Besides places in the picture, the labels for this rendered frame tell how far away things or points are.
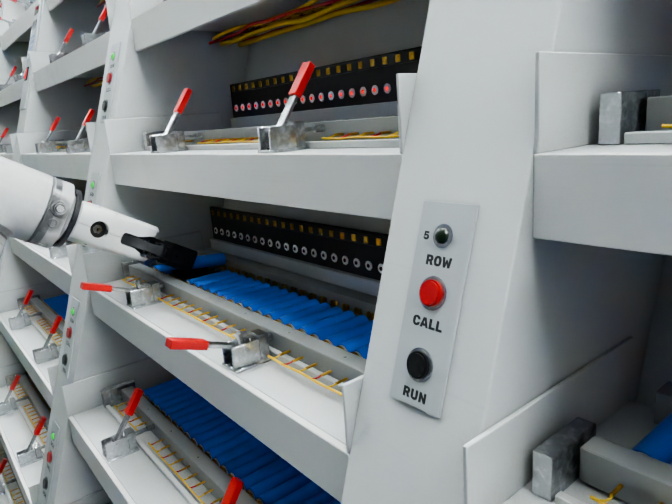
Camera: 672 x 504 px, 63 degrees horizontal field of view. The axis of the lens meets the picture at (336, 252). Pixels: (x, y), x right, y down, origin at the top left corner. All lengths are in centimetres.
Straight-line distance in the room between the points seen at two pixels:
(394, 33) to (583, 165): 46
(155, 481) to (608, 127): 62
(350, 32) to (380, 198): 44
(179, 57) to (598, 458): 80
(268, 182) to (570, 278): 27
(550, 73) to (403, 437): 22
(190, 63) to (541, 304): 75
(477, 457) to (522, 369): 6
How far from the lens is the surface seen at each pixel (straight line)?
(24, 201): 70
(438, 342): 32
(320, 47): 84
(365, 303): 59
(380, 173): 38
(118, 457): 81
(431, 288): 32
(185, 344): 49
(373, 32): 75
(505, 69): 33
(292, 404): 45
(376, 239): 59
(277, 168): 48
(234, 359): 51
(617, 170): 29
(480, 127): 33
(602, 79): 36
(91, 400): 96
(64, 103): 161
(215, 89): 97
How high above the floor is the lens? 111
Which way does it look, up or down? 2 degrees down
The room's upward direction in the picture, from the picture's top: 10 degrees clockwise
